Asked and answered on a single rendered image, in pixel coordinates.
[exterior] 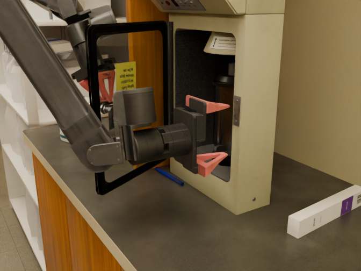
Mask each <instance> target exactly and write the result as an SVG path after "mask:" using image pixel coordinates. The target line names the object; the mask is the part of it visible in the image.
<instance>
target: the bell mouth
mask: <svg viewBox="0 0 361 271"><path fill-rule="evenodd" d="M235 51H236V39H235V36H234V35H233V34H232V33H226V32H214V31H212V33H211V35H210V37H209V39H208V42H207V44H206V46H205V48H204V52H206V53H211V54H220V55H235Z"/></svg>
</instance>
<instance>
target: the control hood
mask: <svg viewBox="0 0 361 271"><path fill-rule="evenodd" d="M151 1H152V2H153V3H154V4H155V6H156V7H157V8H158V9H159V10H160V11H161V12H173V13H206V14H223V15H243V14H244V13H245V11H246V0H199V2H200V3H201V4H202V5H203V7H204V8H205V9H206V11H192V10H164V9H163V8H162V7H161V6H160V5H159V4H158V2H157V1H156V0H151Z"/></svg>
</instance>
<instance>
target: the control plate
mask: <svg viewBox="0 0 361 271"><path fill-rule="evenodd" d="M156 1H157V2H158V4H159V5H160V6H161V7H162V8H163V9H164V10H192V11H206V9H205V8H204V7H203V5H202V4H201V3H200V2H199V0H175V1H176V3H177V4H178V5H179V6H175V5H174V3H173V2H172V1H171V0H156ZM165 1H168V2H169V3H170V5H167V4H166V3H165ZM179 1H181V2H182V4H181V3H180V4H179ZM184 1H187V4H184ZM190 1H193V4H190ZM161 2H163V3H164V4H162V3H161Z"/></svg>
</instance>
